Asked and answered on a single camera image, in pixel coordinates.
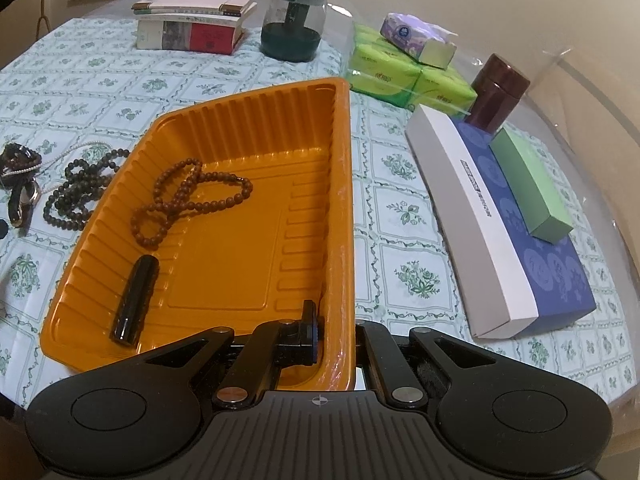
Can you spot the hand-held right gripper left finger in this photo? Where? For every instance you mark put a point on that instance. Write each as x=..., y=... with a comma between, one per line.
x=310, y=332

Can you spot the purple tissue pack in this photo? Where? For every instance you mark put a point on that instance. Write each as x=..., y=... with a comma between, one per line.
x=417, y=40

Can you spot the small green box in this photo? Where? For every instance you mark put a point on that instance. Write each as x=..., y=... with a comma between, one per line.
x=530, y=185

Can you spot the brown canister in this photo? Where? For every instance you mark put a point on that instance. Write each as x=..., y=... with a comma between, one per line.
x=495, y=95

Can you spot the stack of thin books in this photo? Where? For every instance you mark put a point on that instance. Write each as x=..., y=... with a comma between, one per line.
x=200, y=2

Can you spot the floral tablecloth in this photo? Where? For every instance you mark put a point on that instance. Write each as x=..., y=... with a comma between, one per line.
x=400, y=240

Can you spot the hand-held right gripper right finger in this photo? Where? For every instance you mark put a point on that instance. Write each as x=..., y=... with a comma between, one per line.
x=372, y=346

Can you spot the green tissue pack bundle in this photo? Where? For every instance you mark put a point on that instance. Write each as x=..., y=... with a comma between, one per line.
x=395, y=77

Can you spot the black wristwatch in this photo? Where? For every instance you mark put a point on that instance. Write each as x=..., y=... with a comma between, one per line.
x=22, y=205

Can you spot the glass teapot with green base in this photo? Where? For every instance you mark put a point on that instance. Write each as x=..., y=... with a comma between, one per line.
x=292, y=25

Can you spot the orange plastic tray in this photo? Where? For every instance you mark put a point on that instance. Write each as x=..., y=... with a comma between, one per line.
x=240, y=270

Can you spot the white and blue flat box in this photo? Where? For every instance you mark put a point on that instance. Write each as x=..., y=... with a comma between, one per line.
x=470, y=210

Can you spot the black cylinder tube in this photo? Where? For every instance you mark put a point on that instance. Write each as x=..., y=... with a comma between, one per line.
x=134, y=300

